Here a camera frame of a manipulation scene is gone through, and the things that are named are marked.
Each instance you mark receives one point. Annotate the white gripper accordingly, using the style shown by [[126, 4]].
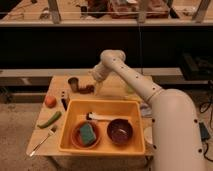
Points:
[[100, 72]]

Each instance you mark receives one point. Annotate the dark purple grape bunch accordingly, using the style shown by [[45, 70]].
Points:
[[87, 89]]

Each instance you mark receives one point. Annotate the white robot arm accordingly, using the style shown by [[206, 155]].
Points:
[[175, 126]]

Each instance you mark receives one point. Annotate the purple bowl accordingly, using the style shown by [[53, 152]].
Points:
[[120, 131]]

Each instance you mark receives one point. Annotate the orange plastic bowl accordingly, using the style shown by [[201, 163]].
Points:
[[76, 139]]

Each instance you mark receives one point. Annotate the dark metal cup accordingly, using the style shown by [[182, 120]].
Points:
[[74, 84]]

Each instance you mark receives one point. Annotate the green plastic cup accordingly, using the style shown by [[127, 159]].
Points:
[[128, 89]]

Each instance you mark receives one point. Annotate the yellow plastic tub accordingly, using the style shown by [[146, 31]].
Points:
[[129, 110]]

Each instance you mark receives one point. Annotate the orange fruit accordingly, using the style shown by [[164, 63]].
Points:
[[50, 101]]

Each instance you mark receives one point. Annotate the green cucumber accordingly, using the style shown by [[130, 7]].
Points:
[[51, 120]]

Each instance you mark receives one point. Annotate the green sponge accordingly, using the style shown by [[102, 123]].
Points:
[[87, 134]]

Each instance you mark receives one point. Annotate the clear plastic cup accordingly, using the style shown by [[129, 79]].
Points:
[[148, 135]]

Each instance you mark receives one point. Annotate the wooden table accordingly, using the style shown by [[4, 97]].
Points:
[[113, 89]]

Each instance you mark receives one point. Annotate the black foot pedal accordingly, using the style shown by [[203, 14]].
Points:
[[204, 132]]

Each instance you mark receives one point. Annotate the white handled brush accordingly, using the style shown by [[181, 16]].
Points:
[[94, 116]]

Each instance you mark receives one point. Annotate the black handled knife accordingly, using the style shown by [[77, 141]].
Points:
[[64, 100]]

